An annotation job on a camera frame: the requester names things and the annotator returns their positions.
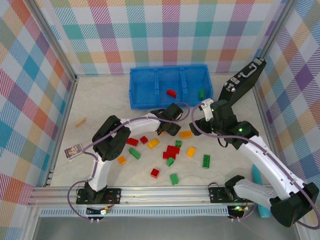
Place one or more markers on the small green lego brick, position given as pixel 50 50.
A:
pixel 178 143
pixel 170 161

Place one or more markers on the yellow lego brick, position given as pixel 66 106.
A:
pixel 153 143
pixel 191 151

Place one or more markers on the long green lego brick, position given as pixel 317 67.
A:
pixel 206 161

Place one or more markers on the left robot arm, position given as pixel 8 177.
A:
pixel 100 172

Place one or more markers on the small red lego brick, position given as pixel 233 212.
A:
pixel 155 173
pixel 143 139

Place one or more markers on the long red lego brick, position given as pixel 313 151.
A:
pixel 132 142

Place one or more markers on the blue three-compartment bin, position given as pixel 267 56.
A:
pixel 145 82

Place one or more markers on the small power connector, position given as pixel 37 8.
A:
pixel 237 208
pixel 105 210

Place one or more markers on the small wooden block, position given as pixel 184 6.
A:
pixel 80 122

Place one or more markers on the small card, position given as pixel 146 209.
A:
pixel 73 150

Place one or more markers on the aluminium side rail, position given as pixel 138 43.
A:
pixel 260 107
pixel 64 125

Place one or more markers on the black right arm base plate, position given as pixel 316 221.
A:
pixel 217 194

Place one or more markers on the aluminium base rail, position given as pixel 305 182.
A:
pixel 162 197

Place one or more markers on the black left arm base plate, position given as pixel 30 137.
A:
pixel 112 195

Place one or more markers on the aluminium frame post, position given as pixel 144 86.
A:
pixel 56 40
pixel 275 27

